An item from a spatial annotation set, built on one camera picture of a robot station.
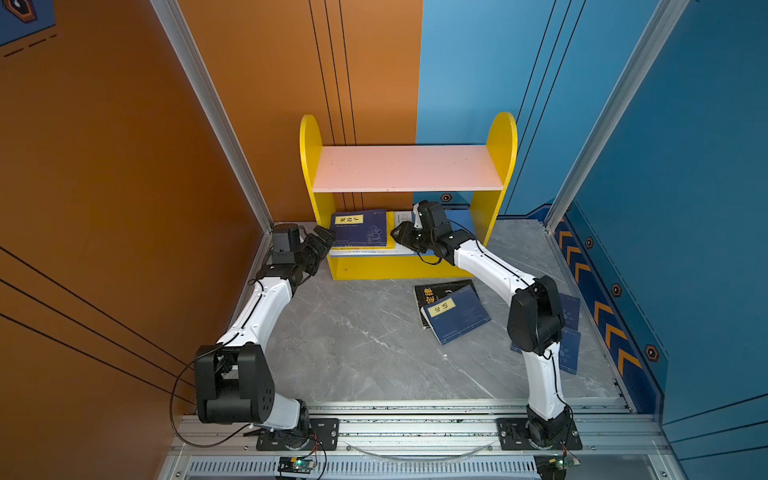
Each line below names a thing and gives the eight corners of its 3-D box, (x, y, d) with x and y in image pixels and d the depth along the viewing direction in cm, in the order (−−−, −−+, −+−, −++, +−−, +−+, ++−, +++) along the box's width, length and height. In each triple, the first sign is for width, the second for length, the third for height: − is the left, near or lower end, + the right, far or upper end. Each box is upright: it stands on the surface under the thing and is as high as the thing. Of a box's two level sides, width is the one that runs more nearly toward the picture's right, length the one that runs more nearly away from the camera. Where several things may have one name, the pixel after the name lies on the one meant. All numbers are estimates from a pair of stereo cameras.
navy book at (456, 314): (441, 346, 90) (442, 341, 87) (420, 313, 97) (420, 307, 94) (490, 320, 95) (493, 315, 92) (467, 290, 102) (469, 284, 99)
